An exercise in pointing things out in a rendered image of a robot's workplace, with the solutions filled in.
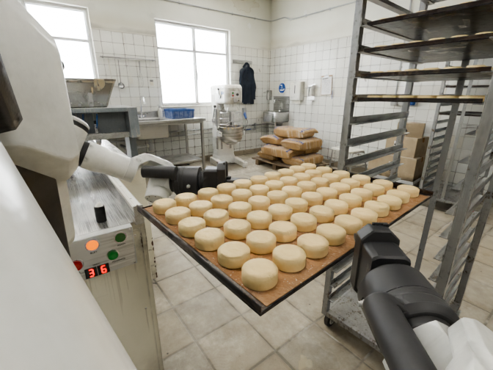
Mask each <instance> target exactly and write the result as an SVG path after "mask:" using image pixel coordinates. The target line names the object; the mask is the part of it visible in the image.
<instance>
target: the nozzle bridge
mask: <svg viewBox="0 0 493 370"><path fill-rule="evenodd" d="M71 112H72V115H73V116H75V117H77V118H79V119H81V120H82V113H84V122H85V123H87V125H88V126H89V127H90V129H89V131H88V134H87V137H86V139H85V140H94V139H112V138H121V137H125V143H126V149H127V155H128V157H130V158H132V157H135V156H138V155H139V154H138V148H137V142H136V138H137V137H141V136H140V129H139V118H138V112H137V107H134V106H124V105H116V106H107V107H91V108H71ZM96 113H98V128H99V134H96V133H95V129H94V120H96Z"/></svg>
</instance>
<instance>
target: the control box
mask: <svg viewBox="0 0 493 370"><path fill-rule="evenodd" d="M119 233H124V234H125V236H126V238H125V240H124V241H123V242H116V240H115V236H116V235H117V234H119ZM90 241H97V242H98V247H97V248H96V249H95V250H88V249H87V243H88V242H90ZM69 250H70V257H71V260H72V262H75V261H80V262H82V264H83V267H82V268H81V269H80V270H79V271H78V272H79V273H80V275H81V276H82V278H83V280H86V279H89V278H91V277H89V274H88V271H89V269H94V272H93V273H95V275H94V277H96V276H99V275H102V274H105V273H107V272H111V271H114V270H116V269H120V268H123V267H125V266H129V265H132V264H136V263H137V257H136V248H135V243H134V234H133V228H132V226H131V224H130V223H128V224H124V225H119V226H116V227H113V228H107V229H104V230H101V231H96V232H92V233H86V234H83V235H80V236H75V239H74V241H73V243H72V244H71V246H70V247H69ZM113 250H115V251H117V252H118V257H117V258H116V259H114V260H110V259H109V258H108V254H109V252H111V251H113ZM103 265H105V266H106V269H107V271H106V272H105V273H101V270H102V269H101V266H103ZM92 278H93V277H92Z"/></svg>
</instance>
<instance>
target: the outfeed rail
mask: <svg viewBox="0 0 493 370"><path fill-rule="evenodd" d="M101 175H102V177H103V179H104V180H105V181H106V183H107V184H108V185H109V187H110V189H111V190H112V191H113V193H114V194H115V196H116V197H117V199H118V200H119V201H120V203H121V204H122V206H123V208H124V209H125V210H126V211H127V213H128V215H129V216H130V218H131V219H132V220H133V221H134V223H135V225H139V224H142V223H145V221H144V216H143V215H142V214H140V213H139V212H138V211H137V207H136V205H139V206H140V207H141V208H142V207H143V205H141V204H140V203H139V202H138V200H137V199H136V198H135V197H134V196H133V195H132V194H131V193H130V192H129V191H128V189H127V188H126V187H125V186H124V184H123V183H122V182H121V181H120V180H119V178H115V177H112V176H110V175H106V174H103V173H101Z"/></svg>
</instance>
